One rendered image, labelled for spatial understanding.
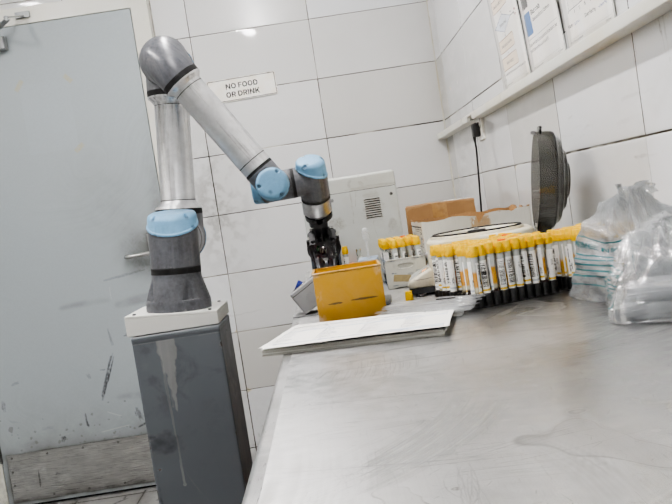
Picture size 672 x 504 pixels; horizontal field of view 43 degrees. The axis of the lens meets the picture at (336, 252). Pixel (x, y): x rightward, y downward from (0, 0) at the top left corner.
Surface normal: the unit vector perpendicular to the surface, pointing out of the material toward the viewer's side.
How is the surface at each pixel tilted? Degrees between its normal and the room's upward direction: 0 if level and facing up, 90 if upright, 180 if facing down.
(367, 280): 90
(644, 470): 0
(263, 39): 90
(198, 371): 90
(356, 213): 90
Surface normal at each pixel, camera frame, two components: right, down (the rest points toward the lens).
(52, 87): 0.01, 0.05
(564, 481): -0.15, -0.99
